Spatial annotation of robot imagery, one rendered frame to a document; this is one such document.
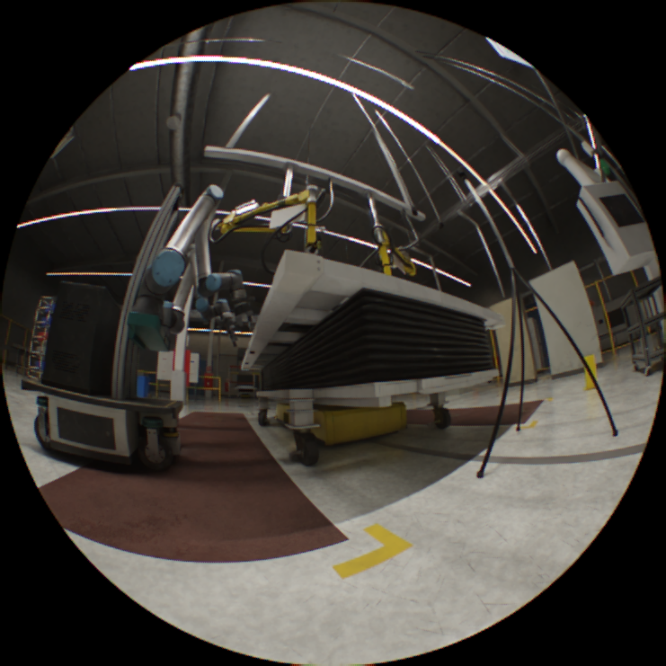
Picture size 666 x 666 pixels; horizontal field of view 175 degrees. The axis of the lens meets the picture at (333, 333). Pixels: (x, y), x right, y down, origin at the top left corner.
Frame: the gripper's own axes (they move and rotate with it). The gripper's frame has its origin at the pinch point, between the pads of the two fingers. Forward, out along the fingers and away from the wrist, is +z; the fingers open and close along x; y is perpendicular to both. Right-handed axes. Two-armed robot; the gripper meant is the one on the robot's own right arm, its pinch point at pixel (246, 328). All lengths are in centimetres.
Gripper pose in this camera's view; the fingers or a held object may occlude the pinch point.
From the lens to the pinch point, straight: 127.1
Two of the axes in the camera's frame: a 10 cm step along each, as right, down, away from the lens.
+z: 2.5, 9.6, 1.1
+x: 7.1, -1.1, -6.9
